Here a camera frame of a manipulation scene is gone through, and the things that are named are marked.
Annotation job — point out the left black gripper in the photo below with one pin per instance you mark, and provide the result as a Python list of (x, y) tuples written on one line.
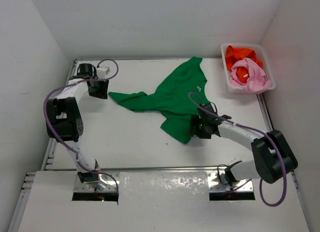
[(102, 94)]

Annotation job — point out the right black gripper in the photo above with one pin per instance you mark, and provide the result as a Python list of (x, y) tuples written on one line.
[(195, 120)]

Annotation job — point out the green t shirt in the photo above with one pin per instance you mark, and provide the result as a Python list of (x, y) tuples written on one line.
[(171, 99)]

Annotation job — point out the pink t shirt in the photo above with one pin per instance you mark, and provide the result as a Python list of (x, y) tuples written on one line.
[(256, 82)]

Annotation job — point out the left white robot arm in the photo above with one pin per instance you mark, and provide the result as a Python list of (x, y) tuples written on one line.
[(65, 118)]

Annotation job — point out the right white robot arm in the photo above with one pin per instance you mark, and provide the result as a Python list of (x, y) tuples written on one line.
[(272, 155)]

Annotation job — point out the orange t shirt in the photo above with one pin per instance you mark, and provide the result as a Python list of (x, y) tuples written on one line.
[(235, 54)]

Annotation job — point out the white front cover panel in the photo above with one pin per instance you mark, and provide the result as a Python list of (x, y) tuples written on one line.
[(153, 202)]

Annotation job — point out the white plastic basket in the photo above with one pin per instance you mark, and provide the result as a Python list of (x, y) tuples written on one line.
[(262, 56)]

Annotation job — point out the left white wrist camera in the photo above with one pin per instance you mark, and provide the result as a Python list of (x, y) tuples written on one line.
[(102, 72)]

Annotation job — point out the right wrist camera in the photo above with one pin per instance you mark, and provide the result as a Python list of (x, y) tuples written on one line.
[(207, 110)]

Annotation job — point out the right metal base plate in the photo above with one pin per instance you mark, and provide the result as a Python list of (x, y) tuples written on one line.
[(217, 184)]

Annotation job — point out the metal base plate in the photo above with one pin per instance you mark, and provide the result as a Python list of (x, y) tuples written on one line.
[(106, 182), (217, 184)]

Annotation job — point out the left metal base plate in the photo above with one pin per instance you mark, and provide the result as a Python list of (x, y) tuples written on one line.
[(106, 182)]

